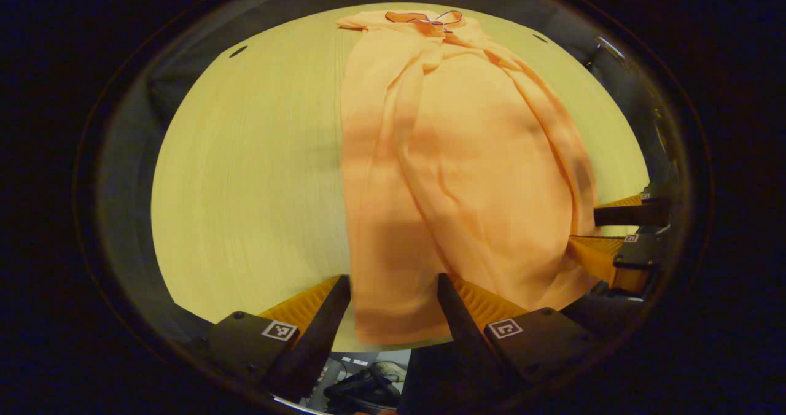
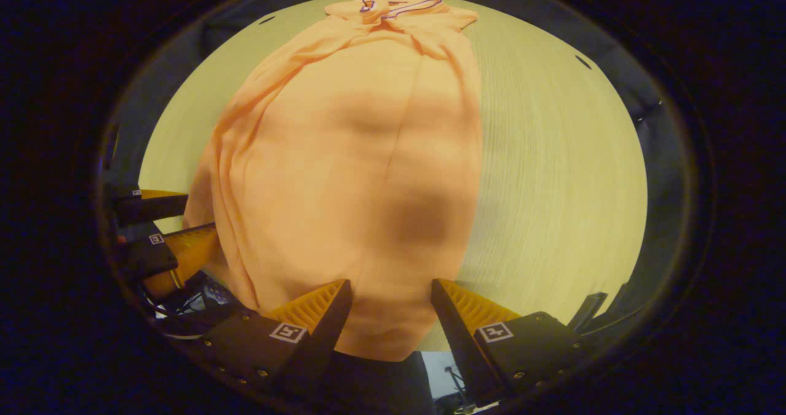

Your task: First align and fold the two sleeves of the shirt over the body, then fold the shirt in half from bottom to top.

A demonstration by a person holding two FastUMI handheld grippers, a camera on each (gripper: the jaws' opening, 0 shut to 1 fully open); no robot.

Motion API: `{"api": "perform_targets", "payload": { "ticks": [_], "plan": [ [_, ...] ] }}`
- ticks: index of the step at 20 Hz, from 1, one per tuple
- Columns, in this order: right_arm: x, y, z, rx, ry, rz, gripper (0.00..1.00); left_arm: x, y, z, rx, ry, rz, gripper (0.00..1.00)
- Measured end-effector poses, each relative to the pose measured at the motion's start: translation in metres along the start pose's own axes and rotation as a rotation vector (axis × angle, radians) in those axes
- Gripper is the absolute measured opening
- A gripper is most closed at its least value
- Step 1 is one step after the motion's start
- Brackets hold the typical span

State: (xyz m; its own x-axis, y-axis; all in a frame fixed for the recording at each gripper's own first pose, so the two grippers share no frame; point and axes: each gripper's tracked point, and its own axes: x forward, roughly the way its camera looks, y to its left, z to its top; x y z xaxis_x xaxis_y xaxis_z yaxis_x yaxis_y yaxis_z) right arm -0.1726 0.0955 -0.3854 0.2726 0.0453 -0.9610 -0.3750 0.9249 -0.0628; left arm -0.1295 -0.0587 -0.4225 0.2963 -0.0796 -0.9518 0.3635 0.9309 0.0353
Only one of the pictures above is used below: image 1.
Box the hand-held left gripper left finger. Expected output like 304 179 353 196
206 274 352 405

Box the orange T-shirt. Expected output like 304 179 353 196
336 10 599 346

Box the dark bundle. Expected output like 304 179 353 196
324 369 401 414

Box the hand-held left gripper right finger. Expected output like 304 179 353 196
437 273 599 403

